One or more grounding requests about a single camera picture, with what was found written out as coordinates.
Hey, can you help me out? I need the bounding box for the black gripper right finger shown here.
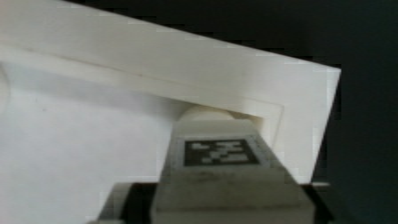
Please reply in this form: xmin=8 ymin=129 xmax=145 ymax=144
xmin=300 ymin=184 xmax=333 ymax=224

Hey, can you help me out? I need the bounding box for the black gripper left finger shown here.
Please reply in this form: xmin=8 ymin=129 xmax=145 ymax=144
xmin=86 ymin=182 xmax=158 ymax=224

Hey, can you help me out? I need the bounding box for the white table leg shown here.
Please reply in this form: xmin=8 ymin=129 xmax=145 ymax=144
xmin=150 ymin=106 xmax=314 ymax=224

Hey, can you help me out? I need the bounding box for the white square tabletop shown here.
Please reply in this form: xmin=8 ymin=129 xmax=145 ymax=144
xmin=0 ymin=0 xmax=339 ymax=224

